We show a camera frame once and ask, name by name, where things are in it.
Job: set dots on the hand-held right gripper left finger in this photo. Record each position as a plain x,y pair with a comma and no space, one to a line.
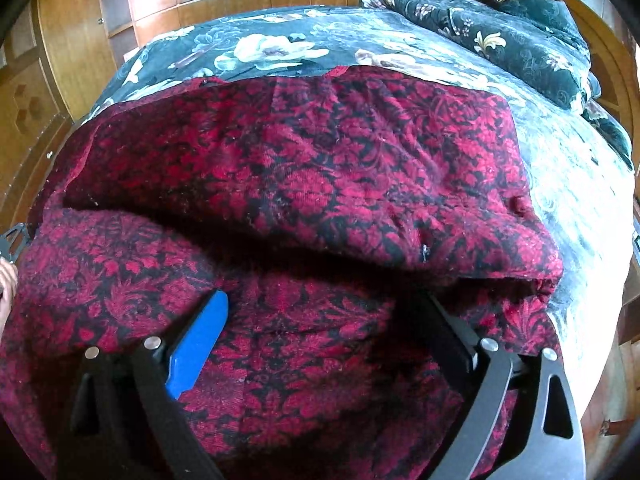
200,340

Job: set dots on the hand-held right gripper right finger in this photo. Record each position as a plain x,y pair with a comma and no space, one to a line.
457,340

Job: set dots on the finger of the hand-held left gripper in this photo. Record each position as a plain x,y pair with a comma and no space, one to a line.
12,240

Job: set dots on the red and black patterned garment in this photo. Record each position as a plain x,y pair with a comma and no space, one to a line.
300,185

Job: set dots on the person's left hand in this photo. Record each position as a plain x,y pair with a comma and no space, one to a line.
6,280

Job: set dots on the teal floral bedspread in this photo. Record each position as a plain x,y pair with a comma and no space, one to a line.
565,185

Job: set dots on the wooden wardrobe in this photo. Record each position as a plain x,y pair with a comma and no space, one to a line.
65,35

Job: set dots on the dark green floral quilt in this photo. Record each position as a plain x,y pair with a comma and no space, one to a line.
525,35

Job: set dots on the wooden headboard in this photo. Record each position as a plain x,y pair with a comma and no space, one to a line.
607,50

